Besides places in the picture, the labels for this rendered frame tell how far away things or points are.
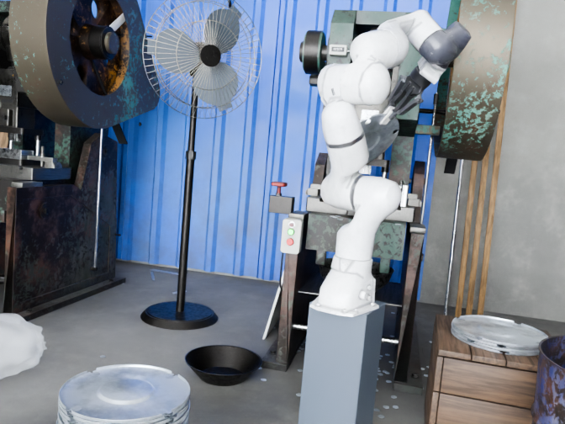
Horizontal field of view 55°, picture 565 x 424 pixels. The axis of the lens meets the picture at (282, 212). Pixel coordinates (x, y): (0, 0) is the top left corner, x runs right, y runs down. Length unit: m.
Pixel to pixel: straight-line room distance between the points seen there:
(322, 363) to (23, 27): 1.81
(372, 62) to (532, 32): 2.32
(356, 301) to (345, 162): 0.40
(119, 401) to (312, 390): 0.63
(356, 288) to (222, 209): 2.27
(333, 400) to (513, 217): 2.24
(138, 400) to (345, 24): 1.66
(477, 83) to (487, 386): 1.01
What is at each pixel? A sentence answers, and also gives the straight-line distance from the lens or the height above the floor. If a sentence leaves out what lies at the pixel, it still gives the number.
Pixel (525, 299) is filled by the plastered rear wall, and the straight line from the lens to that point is 3.75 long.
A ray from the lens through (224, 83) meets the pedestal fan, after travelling 2.70.
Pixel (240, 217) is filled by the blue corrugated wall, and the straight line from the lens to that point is 3.68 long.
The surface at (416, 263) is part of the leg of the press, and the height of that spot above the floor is 0.51.
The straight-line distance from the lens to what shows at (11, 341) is 2.17.
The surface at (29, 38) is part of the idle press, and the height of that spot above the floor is 1.26.
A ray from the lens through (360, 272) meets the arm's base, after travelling 1.60.
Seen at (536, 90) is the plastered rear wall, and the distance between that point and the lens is 3.68.
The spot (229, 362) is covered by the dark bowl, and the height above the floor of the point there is 0.02.
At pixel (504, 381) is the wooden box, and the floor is 0.29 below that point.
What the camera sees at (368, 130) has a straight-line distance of 2.01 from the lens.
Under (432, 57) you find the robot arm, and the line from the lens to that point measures 1.79.
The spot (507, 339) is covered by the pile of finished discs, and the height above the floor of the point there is 0.38.
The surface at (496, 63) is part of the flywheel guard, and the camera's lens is 2.07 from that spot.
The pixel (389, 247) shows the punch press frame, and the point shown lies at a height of 0.55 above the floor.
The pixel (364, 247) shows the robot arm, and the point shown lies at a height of 0.63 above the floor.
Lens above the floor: 0.88
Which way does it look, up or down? 6 degrees down
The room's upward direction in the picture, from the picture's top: 5 degrees clockwise
